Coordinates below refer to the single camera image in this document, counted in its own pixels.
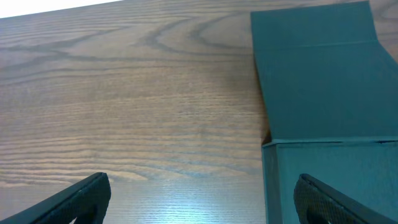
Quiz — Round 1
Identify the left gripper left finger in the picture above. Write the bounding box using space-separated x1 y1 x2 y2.
1 172 111 224

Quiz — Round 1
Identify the black gift box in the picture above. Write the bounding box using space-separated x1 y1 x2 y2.
251 1 397 223

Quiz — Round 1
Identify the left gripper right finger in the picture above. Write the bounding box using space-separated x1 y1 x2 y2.
294 174 397 224

